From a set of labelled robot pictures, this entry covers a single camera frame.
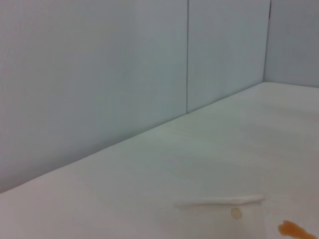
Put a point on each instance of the translucent white plastic cup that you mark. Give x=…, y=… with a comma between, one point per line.
x=219, y=201

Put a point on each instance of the brown water stain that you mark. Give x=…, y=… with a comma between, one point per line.
x=291, y=229

